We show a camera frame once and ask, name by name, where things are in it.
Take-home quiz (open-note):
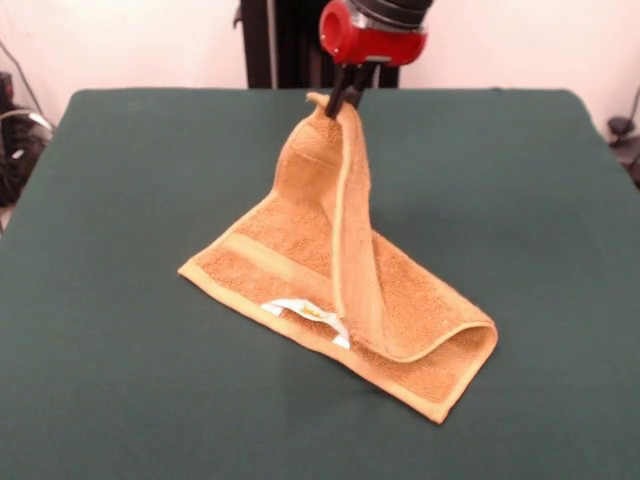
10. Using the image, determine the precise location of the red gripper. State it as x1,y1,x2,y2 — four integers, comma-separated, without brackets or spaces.
318,0,430,120

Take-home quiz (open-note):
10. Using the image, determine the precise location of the orange terry towel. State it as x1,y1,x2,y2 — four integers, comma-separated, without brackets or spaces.
177,91,499,426

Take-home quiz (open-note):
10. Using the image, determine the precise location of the dark green table cloth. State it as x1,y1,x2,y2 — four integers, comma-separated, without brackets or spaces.
0,87,640,480

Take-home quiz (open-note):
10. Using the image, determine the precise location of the black equipment with cables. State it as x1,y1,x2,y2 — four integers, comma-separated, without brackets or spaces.
0,69,55,207

